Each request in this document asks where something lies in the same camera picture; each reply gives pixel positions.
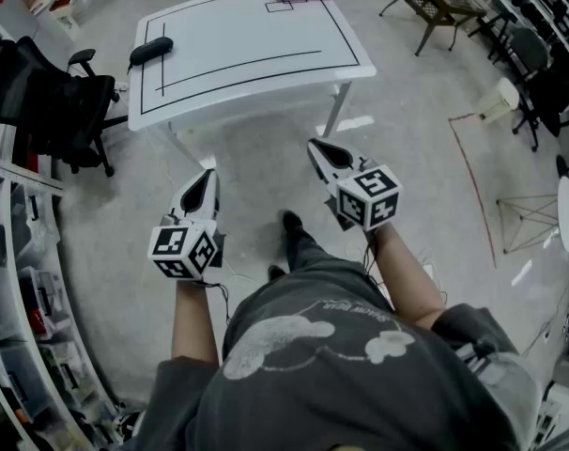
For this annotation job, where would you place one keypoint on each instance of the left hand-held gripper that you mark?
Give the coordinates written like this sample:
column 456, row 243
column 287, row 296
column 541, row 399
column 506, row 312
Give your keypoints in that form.
column 172, row 247

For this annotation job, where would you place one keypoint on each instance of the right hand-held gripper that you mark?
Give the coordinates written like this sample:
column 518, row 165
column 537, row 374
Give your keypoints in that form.
column 369, row 200

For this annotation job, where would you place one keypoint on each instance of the black glasses case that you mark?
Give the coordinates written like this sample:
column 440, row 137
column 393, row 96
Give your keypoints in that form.
column 150, row 50

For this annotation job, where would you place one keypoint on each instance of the person's right forearm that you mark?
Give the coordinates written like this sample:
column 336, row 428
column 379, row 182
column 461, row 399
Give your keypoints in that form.
column 406, row 280

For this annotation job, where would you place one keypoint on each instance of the person's left forearm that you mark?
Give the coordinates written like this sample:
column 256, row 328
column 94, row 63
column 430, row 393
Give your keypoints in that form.
column 193, row 317

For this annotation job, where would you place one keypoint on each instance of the white table leg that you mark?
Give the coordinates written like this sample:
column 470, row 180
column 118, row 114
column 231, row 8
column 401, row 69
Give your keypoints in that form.
column 337, row 111
column 186, row 146

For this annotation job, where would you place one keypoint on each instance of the person's black shoe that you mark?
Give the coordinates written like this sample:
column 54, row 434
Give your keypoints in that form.
column 275, row 272
column 291, row 221

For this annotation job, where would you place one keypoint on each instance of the person's dark trousers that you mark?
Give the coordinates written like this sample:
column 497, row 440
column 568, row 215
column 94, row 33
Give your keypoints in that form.
column 303, row 252

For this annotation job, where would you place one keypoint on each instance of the white power strip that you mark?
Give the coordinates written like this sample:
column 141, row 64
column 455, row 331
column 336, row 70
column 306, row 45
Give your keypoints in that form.
column 121, row 86

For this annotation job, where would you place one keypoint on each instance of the black office chair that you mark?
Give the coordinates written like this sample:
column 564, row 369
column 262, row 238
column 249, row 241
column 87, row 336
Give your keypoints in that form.
column 54, row 106

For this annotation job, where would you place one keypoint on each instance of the small cream stool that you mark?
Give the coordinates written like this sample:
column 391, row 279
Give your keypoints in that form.
column 500, row 99

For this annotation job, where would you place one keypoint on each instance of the white shelf with storage bins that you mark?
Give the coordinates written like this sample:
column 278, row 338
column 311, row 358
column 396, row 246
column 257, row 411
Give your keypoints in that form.
column 26, row 299

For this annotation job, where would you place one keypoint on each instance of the person's grey printed shirt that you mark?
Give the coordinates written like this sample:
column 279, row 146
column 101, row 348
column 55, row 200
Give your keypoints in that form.
column 341, row 383

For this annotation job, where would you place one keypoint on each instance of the round white side table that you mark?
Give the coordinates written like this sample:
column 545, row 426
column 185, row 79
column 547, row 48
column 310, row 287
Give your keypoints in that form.
column 567, row 214

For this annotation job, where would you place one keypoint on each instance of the metal frame glass table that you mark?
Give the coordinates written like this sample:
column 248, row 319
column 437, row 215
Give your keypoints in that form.
column 435, row 3

